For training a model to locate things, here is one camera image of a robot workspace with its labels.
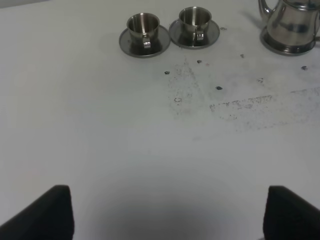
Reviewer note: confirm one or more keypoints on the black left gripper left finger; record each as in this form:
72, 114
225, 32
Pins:
49, 217

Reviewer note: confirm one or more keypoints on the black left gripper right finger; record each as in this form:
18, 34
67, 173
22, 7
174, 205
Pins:
288, 216

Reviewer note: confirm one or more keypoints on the stainless steel teapot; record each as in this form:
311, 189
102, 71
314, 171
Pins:
291, 27

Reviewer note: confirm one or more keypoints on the right steel saucer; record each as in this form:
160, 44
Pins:
212, 35

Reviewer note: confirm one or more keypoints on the steel saucer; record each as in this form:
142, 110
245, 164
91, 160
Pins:
160, 46
212, 35

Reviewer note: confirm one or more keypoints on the left steel teacup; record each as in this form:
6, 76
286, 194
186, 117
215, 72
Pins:
143, 29

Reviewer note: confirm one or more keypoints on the steel teacup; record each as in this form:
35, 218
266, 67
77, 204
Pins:
194, 22
143, 29

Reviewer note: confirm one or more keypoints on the left steel saucer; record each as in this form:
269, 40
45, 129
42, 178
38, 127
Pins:
160, 46

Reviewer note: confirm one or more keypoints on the right steel teacup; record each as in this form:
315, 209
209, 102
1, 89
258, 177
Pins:
194, 22

